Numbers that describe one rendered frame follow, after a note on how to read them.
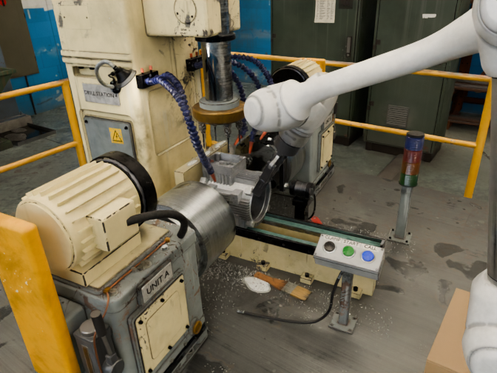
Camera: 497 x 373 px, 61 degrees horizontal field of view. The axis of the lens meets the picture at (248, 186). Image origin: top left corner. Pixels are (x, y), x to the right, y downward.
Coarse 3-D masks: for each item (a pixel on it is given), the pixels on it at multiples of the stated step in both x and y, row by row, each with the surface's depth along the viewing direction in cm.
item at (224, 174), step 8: (216, 152) 151; (216, 160) 151; (224, 160) 152; (232, 160) 150; (240, 160) 144; (216, 168) 142; (224, 168) 141; (232, 168) 140; (240, 168) 145; (208, 176) 145; (216, 176) 143; (224, 176) 142; (232, 176) 141; (232, 184) 142
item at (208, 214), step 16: (176, 192) 120; (192, 192) 120; (208, 192) 122; (160, 208) 114; (176, 208) 113; (192, 208) 115; (208, 208) 118; (224, 208) 122; (192, 224) 112; (208, 224) 115; (224, 224) 121; (208, 240) 114; (224, 240) 121; (208, 256) 114
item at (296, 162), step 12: (276, 132) 164; (240, 144) 165; (264, 144) 160; (252, 156) 165; (264, 156) 162; (288, 156) 159; (300, 156) 168; (252, 168) 167; (264, 168) 157; (288, 168) 160; (300, 168) 174; (276, 180) 164; (288, 180) 163
